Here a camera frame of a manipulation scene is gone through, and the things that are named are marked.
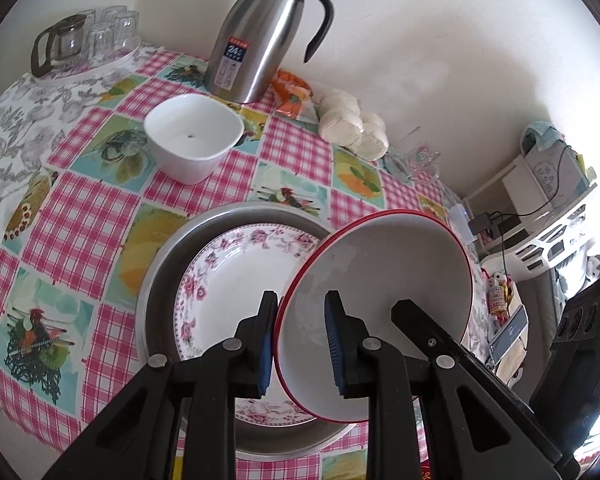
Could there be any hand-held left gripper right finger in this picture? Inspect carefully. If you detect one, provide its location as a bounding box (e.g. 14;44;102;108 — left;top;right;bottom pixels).
324;290;556;480

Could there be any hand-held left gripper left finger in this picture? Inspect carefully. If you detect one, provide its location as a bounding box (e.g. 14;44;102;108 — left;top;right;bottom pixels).
42;290;281;480

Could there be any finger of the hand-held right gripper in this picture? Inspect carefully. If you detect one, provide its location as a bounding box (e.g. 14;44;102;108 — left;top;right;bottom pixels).
392;299;581;480

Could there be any strawberry print bowl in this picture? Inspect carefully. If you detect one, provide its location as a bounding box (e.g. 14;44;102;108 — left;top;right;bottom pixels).
272;208;475;423

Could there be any pink floral plate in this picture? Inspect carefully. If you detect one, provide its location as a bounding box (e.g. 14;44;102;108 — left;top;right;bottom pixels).
174;222;331;427

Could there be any large steel plate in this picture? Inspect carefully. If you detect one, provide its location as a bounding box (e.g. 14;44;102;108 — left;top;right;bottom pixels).
136;201;361;461

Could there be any white square bowl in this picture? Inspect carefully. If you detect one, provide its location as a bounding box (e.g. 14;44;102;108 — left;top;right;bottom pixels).
144;93;245;185

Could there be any dark phone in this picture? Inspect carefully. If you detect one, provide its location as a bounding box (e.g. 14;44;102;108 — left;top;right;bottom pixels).
487;305;530;361

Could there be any black charger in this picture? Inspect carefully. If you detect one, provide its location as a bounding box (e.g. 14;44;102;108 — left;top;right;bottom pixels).
467;212;501;236

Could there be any clear glass mug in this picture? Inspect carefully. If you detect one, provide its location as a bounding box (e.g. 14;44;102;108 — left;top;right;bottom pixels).
384;127;441;183

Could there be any white plastic shelf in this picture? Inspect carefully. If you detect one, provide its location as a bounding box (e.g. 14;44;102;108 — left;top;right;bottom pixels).
462;152;600;273

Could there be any bag of steamed buns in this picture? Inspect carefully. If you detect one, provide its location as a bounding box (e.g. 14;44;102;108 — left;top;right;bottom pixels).
318;89;390;161

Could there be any teal cloth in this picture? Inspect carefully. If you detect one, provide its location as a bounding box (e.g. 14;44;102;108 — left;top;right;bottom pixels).
522;121;566;153

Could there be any orange snack packet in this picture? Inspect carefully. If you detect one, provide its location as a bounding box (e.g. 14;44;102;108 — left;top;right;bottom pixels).
271;68;317;120

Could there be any steel thermos jug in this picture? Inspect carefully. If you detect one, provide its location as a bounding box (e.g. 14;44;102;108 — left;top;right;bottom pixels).
203;0;335;105

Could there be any white plastic tray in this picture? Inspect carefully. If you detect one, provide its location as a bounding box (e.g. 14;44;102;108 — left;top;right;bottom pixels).
32;42;146;82

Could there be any small drinking glass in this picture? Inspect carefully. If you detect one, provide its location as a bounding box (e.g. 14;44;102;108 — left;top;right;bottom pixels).
111;10;142;53
99;5;129;28
86;20;113;62

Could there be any glass teapot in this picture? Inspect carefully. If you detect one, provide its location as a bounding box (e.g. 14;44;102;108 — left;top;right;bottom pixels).
31;15;93;77

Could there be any black charger cable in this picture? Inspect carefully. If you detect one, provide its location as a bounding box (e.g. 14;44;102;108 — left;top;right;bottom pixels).
490;145;573;221

